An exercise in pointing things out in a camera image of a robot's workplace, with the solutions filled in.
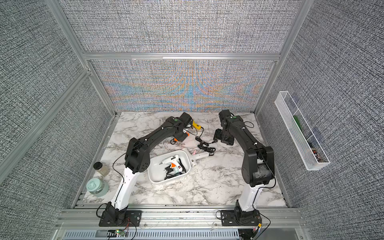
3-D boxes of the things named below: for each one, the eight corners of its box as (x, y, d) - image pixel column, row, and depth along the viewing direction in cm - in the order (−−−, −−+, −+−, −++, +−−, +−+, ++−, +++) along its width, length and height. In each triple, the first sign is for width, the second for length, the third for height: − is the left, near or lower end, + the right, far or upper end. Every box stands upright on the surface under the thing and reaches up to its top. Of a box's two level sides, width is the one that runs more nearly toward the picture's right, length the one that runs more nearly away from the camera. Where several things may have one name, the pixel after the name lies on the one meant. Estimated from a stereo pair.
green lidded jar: (97, 198, 82) (86, 192, 73) (96, 187, 86) (86, 180, 77) (109, 193, 84) (100, 187, 75) (108, 182, 87) (99, 175, 79)
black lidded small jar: (100, 176, 90) (91, 168, 82) (103, 169, 92) (94, 161, 84) (107, 176, 90) (99, 168, 82) (110, 169, 92) (102, 161, 84)
